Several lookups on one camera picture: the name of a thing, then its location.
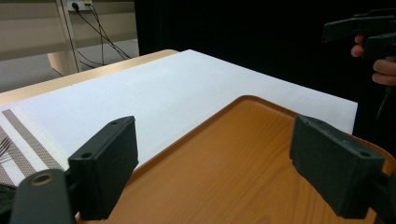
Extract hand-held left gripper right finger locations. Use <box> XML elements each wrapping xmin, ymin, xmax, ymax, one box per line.
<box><xmin>289</xmin><ymin>114</ymin><xmax>387</xmax><ymax>219</ymax></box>

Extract black cable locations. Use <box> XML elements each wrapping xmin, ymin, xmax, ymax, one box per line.
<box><xmin>72</xmin><ymin>2</ymin><xmax>133</xmax><ymax>61</ymax></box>
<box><xmin>76</xmin><ymin>3</ymin><xmax>108</xmax><ymax>69</ymax></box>

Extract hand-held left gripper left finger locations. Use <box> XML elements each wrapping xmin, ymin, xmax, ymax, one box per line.
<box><xmin>67</xmin><ymin>115</ymin><xmax>140</xmax><ymax>221</ymax></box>

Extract white table mat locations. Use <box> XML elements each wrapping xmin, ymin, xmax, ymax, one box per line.
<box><xmin>0</xmin><ymin>49</ymin><xmax>359</xmax><ymax>175</ymax></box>

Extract beige furniture leg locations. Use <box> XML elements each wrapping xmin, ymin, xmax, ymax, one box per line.
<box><xmin>47</xmin><ymin>0</ymin><xmax>82</xmax><ymax>77</ymax></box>

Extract silver fork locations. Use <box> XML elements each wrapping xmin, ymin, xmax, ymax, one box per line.
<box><xmin>0</xmin><ymin>136</ymin><xmax>13</xmax><ymax>164</ymax></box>

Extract striped woven placemat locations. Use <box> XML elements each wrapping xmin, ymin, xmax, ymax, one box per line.
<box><xmin>0</xmin><ymin>106</ymin><xmax>71</xmax><ymax>188</ymax></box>

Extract black curtain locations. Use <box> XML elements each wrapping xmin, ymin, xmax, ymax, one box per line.
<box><xmin>134</xmin><ymin>0</ymin><xmax>396</xmax><ymax>158</ymax></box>

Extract brown wood-grain tray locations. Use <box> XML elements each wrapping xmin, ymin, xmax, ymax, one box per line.
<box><xmin>75</xmin><ymin>94</ymin><xmax>396</xmax><ymax>224</ymax></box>

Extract white wall socket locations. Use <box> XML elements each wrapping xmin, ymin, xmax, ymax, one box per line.
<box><xmin>66</xmin><ymin>0</ymin><xmax>93</xmax><ymax>12</ymax></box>

